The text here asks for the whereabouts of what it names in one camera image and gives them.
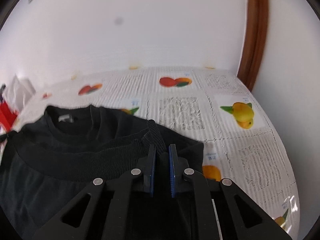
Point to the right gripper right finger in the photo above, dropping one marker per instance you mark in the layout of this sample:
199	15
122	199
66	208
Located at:
223	210

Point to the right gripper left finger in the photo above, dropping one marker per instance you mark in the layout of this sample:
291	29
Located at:
100	211

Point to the black long-sleeve sweatshirt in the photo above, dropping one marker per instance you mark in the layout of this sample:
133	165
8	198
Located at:
48	162

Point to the fruit print tablecloth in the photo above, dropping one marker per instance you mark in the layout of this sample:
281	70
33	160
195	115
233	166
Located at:
212	106

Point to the red paper gift bag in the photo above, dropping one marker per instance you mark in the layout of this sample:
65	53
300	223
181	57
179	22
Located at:
7	116

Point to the white plastic bag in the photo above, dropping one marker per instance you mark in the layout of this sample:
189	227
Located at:
18	92

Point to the brown wooden door frame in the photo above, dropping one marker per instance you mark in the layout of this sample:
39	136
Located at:
254	43

